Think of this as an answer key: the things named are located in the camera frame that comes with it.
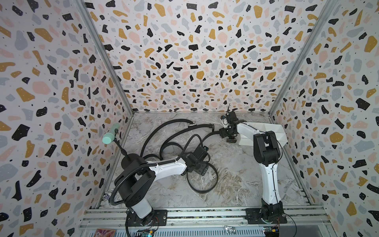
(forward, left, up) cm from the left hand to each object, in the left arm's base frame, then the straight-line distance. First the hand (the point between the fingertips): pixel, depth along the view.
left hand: (205, 164), depth 89 cm
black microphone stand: (+4, +47, +1) cm, 47 cm away
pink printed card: (-33, +47, -1) cm, 58 cm away
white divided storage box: (+5, -20, +26) cm, 33 cm away
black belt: (-13, -3, -3) cm, 14 cm away
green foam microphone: (-1, +43, +30) cm, 53 cm away
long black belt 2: (+31, +9, -2) cm, 32 cm away
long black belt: (+35, +33, -3) cm, 48 cm away
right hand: (+27, -17, -3) cm, 32 cm away
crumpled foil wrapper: (-32, -10, -2) cm, 34 cm away
